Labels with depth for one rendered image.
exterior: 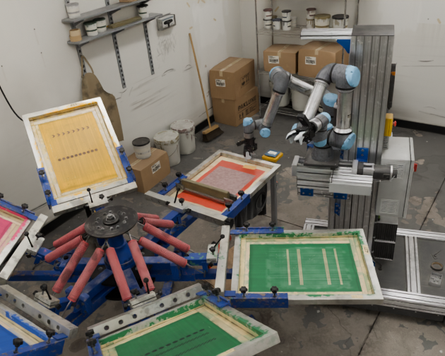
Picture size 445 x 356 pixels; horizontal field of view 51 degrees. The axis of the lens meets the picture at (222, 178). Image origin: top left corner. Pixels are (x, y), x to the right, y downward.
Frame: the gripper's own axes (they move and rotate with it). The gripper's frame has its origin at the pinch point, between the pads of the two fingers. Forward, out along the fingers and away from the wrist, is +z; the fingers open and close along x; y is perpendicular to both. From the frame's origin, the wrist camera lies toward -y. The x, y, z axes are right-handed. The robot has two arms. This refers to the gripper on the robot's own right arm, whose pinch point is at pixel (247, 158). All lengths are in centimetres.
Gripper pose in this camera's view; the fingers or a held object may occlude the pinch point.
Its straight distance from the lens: 374.3
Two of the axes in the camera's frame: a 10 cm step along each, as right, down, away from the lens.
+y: 8.2, 2.3, -5.2
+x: 5.6, -4.7, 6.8
